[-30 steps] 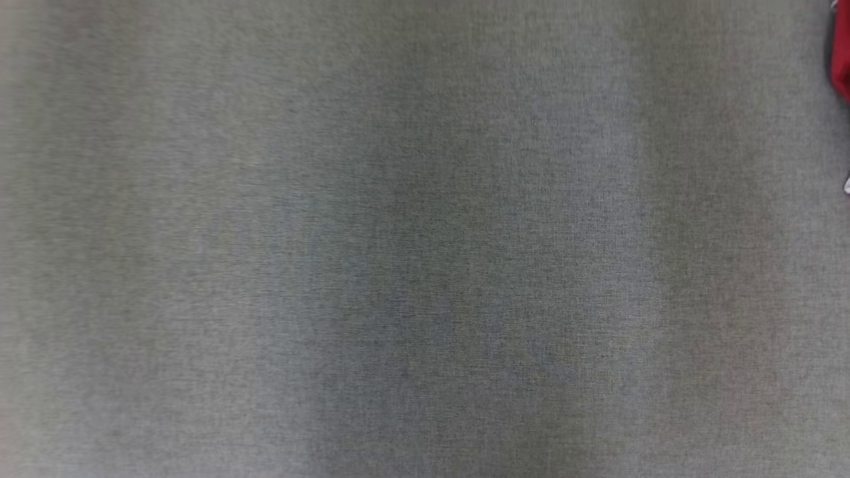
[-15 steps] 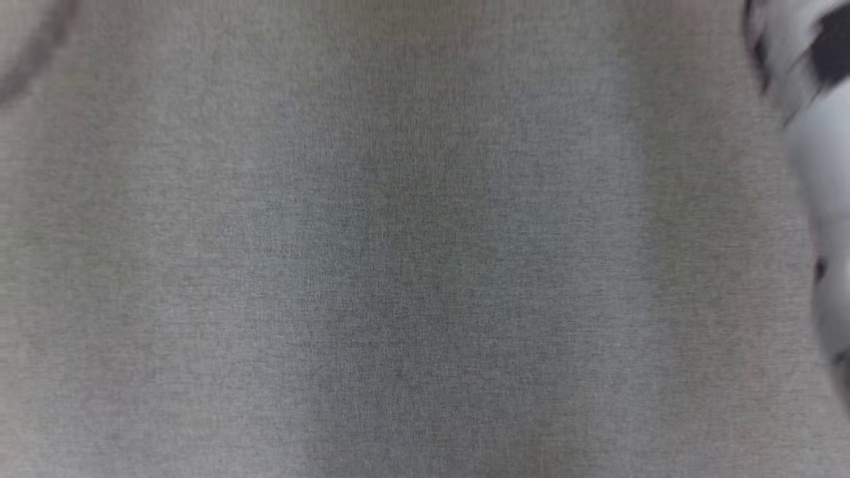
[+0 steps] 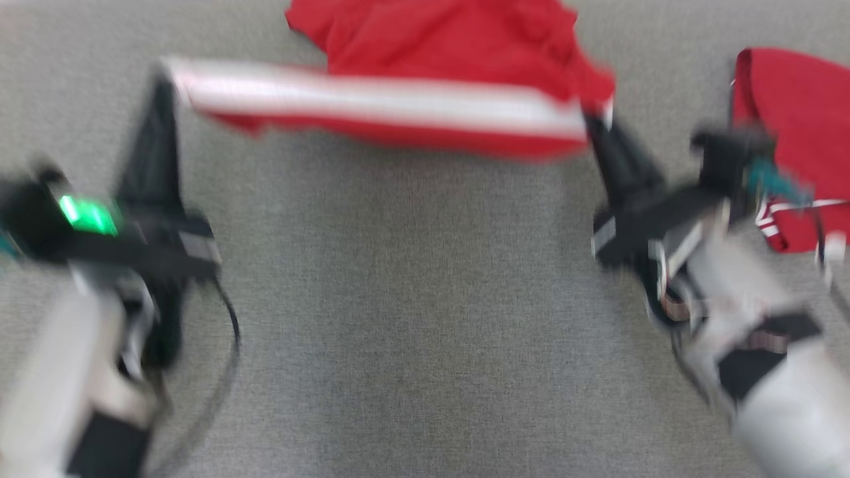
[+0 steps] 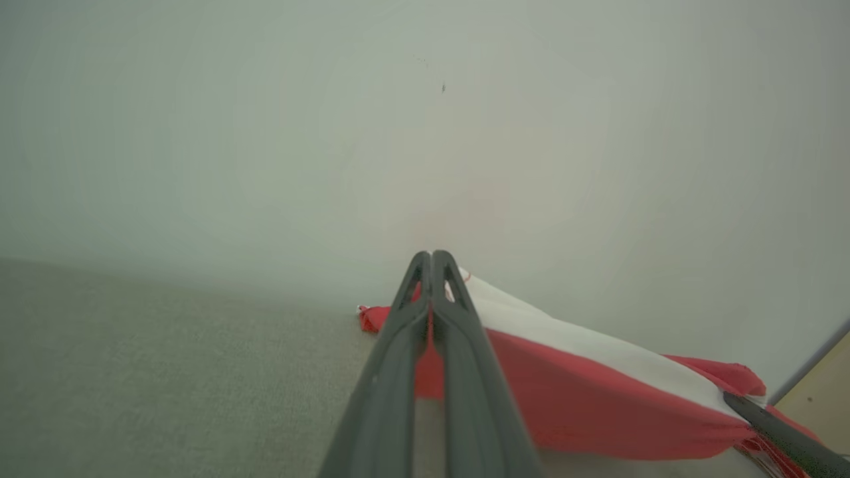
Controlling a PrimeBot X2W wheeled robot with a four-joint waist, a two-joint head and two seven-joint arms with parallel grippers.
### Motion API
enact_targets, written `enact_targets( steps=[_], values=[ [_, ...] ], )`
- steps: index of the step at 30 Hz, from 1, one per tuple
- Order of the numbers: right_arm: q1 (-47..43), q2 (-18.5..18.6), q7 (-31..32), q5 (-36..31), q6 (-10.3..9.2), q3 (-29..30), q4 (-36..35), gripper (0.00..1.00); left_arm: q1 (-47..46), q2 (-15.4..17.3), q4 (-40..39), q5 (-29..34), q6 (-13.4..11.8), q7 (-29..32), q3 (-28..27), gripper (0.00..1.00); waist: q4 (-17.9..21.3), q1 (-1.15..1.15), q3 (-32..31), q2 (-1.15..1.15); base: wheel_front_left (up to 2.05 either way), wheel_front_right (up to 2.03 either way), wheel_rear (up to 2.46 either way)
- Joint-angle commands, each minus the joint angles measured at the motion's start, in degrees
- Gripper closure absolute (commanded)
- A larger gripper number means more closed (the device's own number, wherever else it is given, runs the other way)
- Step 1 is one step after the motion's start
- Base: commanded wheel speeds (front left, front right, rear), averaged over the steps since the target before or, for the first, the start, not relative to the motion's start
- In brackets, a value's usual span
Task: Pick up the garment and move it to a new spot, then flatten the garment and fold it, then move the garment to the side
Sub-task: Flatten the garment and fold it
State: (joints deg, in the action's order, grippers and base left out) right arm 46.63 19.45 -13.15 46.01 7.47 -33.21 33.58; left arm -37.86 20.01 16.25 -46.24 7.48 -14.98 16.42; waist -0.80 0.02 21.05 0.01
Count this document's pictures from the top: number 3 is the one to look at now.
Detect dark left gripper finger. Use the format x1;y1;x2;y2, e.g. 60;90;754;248
158;76;189;214
114;76;161;214

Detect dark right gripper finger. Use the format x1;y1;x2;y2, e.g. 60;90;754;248
583;112;638;216
601;114;669;208

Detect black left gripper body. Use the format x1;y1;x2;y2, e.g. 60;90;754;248
60;209;224;283

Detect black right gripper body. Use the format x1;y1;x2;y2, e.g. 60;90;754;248
590;183;734;270

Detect red jersey with lettering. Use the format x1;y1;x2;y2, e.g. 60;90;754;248
729;48;850;254

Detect red shorts with white stripe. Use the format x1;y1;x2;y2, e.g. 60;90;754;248
161;0;617;161

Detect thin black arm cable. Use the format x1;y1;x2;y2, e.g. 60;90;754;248
149;278;242;478

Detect black cable with teal plug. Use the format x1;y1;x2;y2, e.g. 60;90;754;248
745;158;839;273

